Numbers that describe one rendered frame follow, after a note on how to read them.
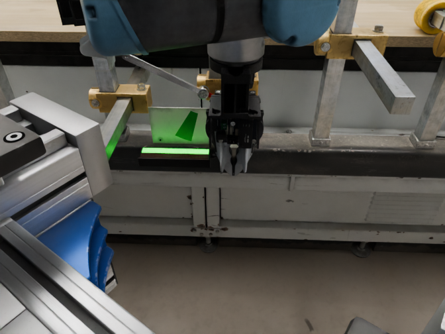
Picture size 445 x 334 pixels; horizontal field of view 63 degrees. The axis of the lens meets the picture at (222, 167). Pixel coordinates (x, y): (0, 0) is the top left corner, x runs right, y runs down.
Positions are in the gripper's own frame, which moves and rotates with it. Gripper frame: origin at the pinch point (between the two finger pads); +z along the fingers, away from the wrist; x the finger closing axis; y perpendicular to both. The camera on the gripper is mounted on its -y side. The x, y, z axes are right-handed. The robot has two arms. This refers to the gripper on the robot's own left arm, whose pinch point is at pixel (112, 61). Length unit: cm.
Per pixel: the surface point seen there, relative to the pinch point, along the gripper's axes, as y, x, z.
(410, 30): -76, -5, 3
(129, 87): -2.6, -8.1, 9.6
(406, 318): -82, 28, 93
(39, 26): 16.9, -39.3, 3.1
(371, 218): -83, -2, 72
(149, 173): -4.3, -7.8, 35.4
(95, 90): 5.0, -9.5, 9.8
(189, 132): -14.4, -0.5, 19.5
